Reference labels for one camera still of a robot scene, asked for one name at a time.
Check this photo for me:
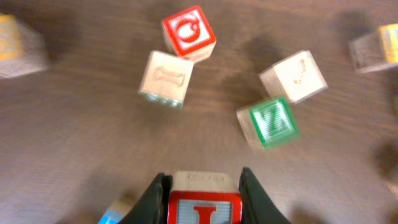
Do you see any green letter Z block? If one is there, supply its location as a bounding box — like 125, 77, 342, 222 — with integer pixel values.
236, 97, 300, 149

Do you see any red letter I block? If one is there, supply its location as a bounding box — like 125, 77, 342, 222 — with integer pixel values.
167, 170, 243, 224

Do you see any blue letter H block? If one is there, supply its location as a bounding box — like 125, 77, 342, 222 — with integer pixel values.
98, 198, 136, 224

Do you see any wooden block green side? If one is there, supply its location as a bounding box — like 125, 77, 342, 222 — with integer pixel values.
139, 50, 194, 108

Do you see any yellow block top centre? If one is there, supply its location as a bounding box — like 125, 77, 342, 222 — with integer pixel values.
349, 24, 397, 73

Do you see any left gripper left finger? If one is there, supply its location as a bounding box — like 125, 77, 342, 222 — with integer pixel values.
118, 172, 173, 224

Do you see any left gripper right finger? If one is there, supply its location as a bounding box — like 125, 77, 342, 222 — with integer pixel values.
239, 167, 290, 224

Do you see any yellow block right pair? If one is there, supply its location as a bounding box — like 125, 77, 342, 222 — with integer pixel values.
1, 14, 50, 79

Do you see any wooden block blue side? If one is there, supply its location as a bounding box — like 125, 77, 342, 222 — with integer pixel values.
259, 50, 328, 104

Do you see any red letter G block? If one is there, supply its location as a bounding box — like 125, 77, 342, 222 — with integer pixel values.
161, 5, 216, 63

